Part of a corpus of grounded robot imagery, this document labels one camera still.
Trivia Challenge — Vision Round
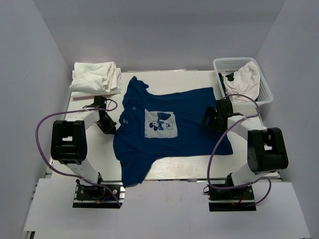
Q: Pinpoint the folded white t-shirt lower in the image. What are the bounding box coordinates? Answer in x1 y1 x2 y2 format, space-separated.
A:
71 68 122 98

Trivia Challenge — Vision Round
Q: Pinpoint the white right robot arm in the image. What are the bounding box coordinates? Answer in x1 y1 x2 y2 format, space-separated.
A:
201 96 289 199

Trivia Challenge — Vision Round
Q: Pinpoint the blue Mickey print t-shirt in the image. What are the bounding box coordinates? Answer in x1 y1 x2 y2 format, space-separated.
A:
113 77 221 187

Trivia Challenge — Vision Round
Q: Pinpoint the white plastic laundry basket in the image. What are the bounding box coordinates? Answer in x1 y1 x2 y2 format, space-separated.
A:
213 57 273 106

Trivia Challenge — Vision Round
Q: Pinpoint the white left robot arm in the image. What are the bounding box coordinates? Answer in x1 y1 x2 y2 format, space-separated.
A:
51 108 116 199

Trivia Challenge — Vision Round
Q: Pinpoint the crumpled white t-shirt in basket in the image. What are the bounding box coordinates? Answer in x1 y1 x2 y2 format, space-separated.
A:
229 61 261 103

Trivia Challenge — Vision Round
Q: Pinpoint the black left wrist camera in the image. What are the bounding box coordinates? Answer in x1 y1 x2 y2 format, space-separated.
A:
91 96 107 109

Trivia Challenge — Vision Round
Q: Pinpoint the dark green garment in basket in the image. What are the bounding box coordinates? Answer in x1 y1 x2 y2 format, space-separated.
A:
217 72 236 97

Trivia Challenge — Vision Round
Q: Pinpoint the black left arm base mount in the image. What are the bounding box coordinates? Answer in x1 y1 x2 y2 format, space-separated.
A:
72 182 125 209

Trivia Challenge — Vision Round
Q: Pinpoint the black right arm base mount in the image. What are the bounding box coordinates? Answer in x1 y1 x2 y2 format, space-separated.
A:
203 185 256 212

